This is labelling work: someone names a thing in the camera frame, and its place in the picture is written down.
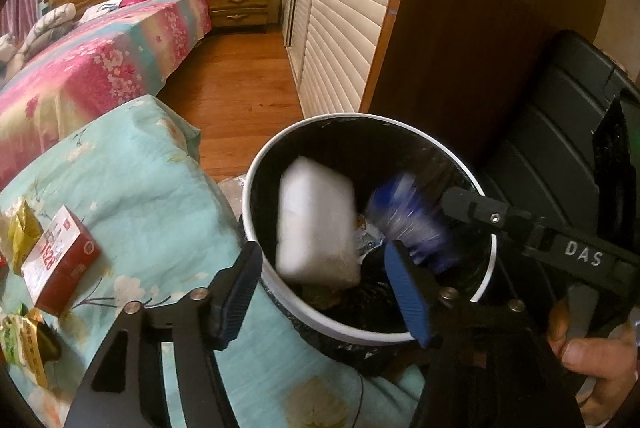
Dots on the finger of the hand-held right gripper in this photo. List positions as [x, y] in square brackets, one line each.
[480, 213]

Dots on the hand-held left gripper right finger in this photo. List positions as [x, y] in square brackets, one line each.
[407, 293]

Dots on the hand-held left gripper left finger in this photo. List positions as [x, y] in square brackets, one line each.
[240, 298]

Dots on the white trash bin black liner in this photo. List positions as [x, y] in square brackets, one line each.
[350, 329]

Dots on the blue white plastic wrapper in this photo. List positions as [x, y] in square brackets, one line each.
[410, 218]

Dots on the white foam block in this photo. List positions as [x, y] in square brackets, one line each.
[315, 218]

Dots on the person's right hand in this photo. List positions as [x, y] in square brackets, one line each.
[600, 363]

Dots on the small printed wrapper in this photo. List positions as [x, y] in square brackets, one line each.
[369, 240]

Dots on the black ribbed case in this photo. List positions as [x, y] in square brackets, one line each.
[550, 133]

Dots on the teal floral tablecloth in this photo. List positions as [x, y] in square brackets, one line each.
[140, 188]

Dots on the red white cardboard box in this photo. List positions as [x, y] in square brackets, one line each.
[55, 263]

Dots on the brown wooden cabinet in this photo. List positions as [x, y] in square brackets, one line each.
[475, 8]

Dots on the green yellow snack packet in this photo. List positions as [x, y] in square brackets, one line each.
[25, 343]

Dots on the yellow foil packet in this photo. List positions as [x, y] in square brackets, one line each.
[20, 233]

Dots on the cream louvered wardrobe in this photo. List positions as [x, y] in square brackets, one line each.
[340, 8]

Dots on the bed with pink floral sheet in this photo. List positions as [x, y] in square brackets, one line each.
[100, 58]

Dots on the wooden nightstand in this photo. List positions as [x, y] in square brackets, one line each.
[239, 8]

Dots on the white pillow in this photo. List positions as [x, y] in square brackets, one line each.
[97, 10]

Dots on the grey white folded quilt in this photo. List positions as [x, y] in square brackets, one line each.
[50, 20]

